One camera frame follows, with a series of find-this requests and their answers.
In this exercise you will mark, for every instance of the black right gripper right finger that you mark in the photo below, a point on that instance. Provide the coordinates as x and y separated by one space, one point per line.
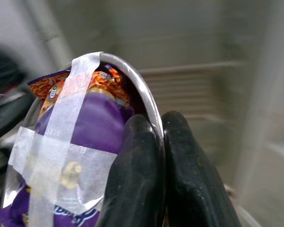
191 177

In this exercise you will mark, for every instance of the grey fridge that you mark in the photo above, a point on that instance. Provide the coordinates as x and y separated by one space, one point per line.
180 35

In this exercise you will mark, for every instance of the steel bowl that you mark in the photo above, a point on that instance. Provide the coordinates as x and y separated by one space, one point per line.
142 87

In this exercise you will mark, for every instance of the purple instant noodle packet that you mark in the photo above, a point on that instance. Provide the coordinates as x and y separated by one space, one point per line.
99 123

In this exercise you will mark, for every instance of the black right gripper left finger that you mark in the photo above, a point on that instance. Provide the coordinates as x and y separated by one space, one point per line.
137 170

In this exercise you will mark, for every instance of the white masking tape strip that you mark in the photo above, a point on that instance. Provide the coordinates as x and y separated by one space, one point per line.
73 94
90 165

